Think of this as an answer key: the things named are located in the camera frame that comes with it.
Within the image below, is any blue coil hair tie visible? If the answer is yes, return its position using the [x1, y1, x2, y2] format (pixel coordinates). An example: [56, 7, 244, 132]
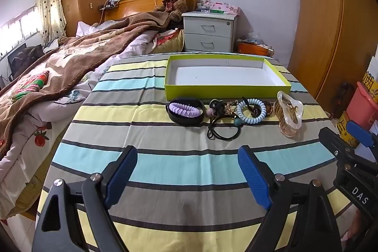
[236, 98, 267, 124]

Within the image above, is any yellow pillow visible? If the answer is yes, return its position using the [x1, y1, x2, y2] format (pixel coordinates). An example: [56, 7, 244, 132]
[152, 28, 185, 54]

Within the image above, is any grey two-drawer nightstand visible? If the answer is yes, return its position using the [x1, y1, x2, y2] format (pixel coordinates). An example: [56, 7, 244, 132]
[181, 10, 239, 53]

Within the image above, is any yellow printed carton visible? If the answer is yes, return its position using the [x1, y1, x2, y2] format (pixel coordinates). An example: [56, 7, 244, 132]
[337, 112, 359, 148]

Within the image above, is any pink bucket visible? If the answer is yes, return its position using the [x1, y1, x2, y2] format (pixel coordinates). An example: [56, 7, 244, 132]
[345, 81, 378, 130]

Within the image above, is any purple coil hair tie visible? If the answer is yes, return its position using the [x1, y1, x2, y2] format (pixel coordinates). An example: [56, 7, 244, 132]
[168, 103, 204, 117]

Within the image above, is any window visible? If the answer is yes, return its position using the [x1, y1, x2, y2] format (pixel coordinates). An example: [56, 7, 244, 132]
[0, 4, 43, 58]

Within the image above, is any pink patterned box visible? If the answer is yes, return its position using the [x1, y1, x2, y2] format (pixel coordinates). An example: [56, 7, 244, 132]
[211, 2, 239, 15]

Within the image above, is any black hair tie teal bead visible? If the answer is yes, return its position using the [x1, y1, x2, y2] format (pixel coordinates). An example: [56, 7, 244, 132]
[207, 115, 243, 141]

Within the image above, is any black wristband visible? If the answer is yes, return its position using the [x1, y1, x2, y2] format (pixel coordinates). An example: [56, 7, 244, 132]
[165, 96, 206, 125]

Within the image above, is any brown blanket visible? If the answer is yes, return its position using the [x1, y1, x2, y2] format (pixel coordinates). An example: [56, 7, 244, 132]
[0, 11, 172, 158]

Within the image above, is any black hair tie pink bead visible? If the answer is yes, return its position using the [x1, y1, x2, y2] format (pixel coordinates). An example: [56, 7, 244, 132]
[208, 98, 228, 120]

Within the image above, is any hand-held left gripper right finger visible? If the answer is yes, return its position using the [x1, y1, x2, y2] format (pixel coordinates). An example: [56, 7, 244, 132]
[238, 145, 343, 252]

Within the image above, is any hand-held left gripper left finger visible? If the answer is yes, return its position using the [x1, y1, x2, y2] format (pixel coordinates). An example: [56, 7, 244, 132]
[32, 145, 139, 252]

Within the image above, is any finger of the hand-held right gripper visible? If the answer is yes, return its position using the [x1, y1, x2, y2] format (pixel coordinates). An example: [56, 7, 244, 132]
[318, 126, 355, 159]
[345, 120, 378, 152]

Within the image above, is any dark chair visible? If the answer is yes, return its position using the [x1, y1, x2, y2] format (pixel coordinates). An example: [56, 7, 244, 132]
[7, 44, 45, 78]

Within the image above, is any large wooden wardrobe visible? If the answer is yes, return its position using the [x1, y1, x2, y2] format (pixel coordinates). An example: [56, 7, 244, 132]
[288, 0, 378, 111]

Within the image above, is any dotted curtain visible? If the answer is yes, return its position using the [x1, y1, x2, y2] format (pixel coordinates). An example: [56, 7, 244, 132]
[35, 0, 67, 47]

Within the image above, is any green cardboard box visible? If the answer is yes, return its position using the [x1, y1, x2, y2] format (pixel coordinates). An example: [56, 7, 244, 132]
[164, 55, 292, 101]

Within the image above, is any gold rhinestone bracelet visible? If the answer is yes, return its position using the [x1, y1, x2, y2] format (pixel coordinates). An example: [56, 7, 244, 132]
[224, 100, 240, 116]

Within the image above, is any orange box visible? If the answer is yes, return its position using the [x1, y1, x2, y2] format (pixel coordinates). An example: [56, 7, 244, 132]
[236, 39, 274, 58]

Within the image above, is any amber translucent claw clip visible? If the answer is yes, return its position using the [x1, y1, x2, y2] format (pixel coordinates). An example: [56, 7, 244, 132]
[273, 90, 304, 138]

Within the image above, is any dark bead bracelet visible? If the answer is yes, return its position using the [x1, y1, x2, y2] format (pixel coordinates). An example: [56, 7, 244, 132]
[256, 100, 275, 117]

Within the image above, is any white fruit print quilt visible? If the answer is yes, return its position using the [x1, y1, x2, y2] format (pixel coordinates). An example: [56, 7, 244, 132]
[0, 20, 154, 220]

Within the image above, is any striped cloth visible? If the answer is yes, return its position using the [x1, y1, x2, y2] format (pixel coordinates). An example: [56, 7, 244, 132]
[35, 53, 355, 252]

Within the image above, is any wooden headboard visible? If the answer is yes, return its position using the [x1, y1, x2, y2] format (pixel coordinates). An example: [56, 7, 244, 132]
[103, 0, 198, 23]

